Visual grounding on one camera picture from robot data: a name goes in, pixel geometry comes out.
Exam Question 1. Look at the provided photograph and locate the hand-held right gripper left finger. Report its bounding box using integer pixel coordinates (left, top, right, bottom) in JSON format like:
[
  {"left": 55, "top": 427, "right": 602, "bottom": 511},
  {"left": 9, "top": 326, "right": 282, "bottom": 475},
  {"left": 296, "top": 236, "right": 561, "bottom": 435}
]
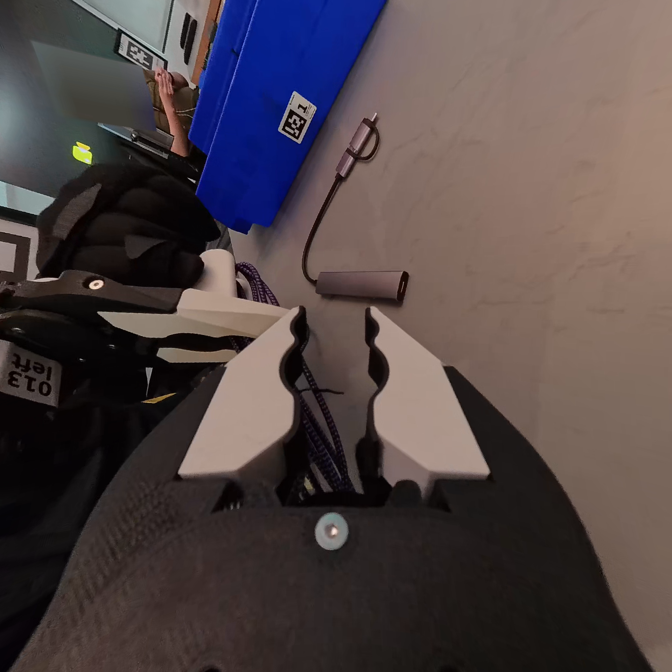
[{"left": 177, "top": 306, "right": 310, "bottom": 507}]

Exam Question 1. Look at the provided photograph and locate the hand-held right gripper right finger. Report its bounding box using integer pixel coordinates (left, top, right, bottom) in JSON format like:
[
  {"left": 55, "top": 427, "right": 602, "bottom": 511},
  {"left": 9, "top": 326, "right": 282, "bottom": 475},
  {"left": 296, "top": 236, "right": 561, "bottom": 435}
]
[{"left": 357, "top": 306, "right": 491, "bottom": 499}]

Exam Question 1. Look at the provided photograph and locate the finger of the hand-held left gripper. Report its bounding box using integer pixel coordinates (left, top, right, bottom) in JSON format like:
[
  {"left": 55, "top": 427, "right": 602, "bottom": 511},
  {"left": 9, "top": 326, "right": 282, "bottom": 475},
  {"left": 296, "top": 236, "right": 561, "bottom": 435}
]
[
  {"left": 155, "top": 346, "right": 238, "bottom": 365},
  {"left": 96, "top": 289, "right": 291, "bottom": 340}
]

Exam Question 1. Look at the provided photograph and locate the purple braided usb cable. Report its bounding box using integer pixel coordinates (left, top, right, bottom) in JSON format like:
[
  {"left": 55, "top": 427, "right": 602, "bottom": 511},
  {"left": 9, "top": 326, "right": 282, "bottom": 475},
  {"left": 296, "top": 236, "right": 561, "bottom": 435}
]
[{"left": 233, "top": 261, "right": 363, "bottom": 494}]

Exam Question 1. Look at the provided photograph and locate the blue plastic bin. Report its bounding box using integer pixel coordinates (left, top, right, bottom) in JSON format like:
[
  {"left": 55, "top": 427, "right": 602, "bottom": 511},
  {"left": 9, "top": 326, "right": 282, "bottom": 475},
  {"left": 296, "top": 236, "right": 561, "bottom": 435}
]
[{"left": 188, "top": 0, "right": 388, "bottom": 234}]

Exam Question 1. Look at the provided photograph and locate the person's left hand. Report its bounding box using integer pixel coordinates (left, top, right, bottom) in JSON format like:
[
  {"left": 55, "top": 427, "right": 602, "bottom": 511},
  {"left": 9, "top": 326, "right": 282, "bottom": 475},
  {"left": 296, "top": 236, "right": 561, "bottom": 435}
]
[{"left": 62, "top": 163, "right": 222, "bottom": 293}]

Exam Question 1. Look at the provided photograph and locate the black framed marker sign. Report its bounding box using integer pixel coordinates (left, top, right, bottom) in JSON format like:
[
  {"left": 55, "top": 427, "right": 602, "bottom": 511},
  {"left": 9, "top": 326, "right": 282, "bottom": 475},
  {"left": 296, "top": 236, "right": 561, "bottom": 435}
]
[{"left": 0, "top": 218, "right": 40, "bottom": 281}]

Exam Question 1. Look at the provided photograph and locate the small printed marker sign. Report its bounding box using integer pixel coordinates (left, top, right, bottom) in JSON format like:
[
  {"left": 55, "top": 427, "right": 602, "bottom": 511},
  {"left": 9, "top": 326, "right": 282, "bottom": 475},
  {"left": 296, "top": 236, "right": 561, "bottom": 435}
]
[{"left": 113, "top": 29, "right": 170, "bottom": 71}]

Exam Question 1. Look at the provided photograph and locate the black cable silver plug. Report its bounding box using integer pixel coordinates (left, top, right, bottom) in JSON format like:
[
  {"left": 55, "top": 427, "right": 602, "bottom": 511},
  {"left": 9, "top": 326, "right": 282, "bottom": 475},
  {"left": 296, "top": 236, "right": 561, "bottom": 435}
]
[{"left": 302, "top": 112, "right": 380, "bottom": 284}]

